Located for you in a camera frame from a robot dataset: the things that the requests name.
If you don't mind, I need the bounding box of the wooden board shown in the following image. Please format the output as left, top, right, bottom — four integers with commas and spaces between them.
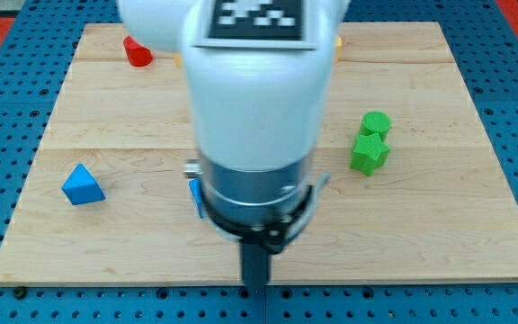
0, 22, 518, 287

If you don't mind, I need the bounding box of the green star block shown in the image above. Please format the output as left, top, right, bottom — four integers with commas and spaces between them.
350, 133, 390, 176

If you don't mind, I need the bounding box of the yellow block right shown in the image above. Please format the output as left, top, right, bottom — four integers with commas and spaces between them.
334, 36, 343, 64

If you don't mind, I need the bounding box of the green cylinder block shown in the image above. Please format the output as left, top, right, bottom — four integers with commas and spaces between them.
358, 111, 392, 142

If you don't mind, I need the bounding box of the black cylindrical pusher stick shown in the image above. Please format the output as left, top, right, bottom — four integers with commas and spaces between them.
240, 243, 271, 288

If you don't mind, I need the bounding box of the black white fiducial marker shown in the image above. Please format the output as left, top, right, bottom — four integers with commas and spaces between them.
195, 0, 317, 50

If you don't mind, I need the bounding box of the blue cube block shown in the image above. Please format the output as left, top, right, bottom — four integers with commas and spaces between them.
188, 178, 205, 219

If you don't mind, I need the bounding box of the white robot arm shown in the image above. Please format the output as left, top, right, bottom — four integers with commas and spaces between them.
117, 0, 348, 287

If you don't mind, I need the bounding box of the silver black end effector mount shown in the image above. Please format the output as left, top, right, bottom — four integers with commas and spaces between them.
183, 154, 331, 254

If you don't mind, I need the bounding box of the yellow block left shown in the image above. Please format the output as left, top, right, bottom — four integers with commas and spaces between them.
174, 53, 183, 68

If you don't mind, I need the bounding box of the yellow block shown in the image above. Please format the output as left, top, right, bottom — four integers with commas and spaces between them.
174, 53, 183, 68
334, 36, 343, 64

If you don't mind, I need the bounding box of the blue triangular block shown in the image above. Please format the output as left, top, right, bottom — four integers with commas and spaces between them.
61, 164, 105, 205

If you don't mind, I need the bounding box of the red block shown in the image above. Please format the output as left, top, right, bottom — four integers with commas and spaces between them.
123, 36, 153, 67

